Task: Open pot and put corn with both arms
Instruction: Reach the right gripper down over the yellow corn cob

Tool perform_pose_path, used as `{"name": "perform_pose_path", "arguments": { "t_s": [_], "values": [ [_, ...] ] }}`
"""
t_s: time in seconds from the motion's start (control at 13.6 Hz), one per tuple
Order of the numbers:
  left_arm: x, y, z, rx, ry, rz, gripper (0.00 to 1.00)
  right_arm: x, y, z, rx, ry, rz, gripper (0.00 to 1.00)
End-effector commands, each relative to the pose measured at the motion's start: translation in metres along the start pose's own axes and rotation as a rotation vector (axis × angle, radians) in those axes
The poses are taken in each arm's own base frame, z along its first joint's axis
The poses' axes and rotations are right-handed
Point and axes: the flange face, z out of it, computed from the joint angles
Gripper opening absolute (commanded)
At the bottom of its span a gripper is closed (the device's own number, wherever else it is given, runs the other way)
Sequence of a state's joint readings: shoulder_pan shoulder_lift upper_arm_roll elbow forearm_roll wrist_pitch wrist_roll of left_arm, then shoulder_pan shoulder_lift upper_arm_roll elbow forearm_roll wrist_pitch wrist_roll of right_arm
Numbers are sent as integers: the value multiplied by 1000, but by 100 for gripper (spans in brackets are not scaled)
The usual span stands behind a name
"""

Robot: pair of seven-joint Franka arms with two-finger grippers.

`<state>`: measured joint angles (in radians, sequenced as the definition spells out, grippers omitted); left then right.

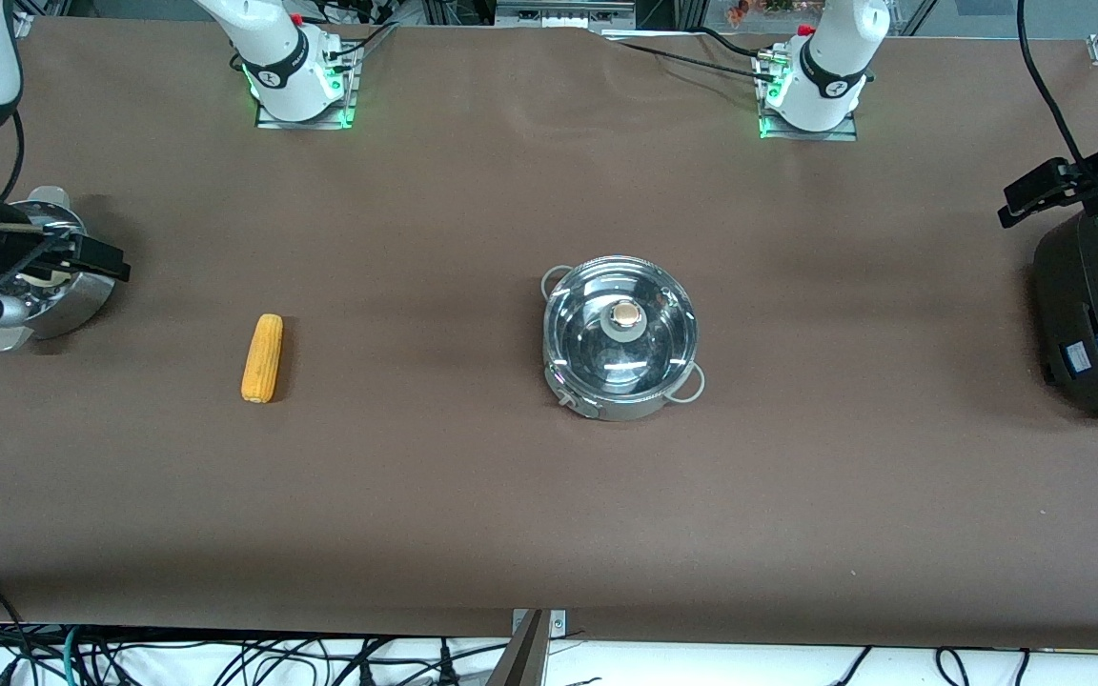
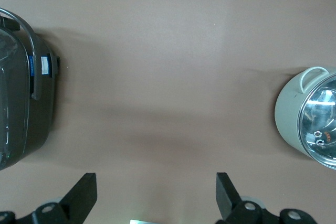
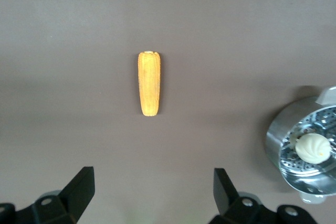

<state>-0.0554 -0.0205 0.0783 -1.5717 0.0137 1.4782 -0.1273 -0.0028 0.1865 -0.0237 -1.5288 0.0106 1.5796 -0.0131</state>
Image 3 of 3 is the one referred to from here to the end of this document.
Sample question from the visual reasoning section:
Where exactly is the yellow corn cob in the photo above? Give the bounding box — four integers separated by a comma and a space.
138, 50, 161, 117

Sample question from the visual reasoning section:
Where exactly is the brown table cover sheet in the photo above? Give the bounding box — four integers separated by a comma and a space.
0, 0, 336, 224

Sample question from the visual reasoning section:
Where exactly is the white steamed bun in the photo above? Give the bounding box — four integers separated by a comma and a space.
295, 133, 331, 164

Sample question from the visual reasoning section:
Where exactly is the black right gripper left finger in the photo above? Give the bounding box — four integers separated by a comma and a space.
0, 166, 95, 224

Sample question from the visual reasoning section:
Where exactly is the steel steamer basket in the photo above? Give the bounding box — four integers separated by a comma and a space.
265, 85, 336, 205

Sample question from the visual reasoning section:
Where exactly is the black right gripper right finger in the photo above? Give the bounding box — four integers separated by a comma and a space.
209, 167, 320, 224

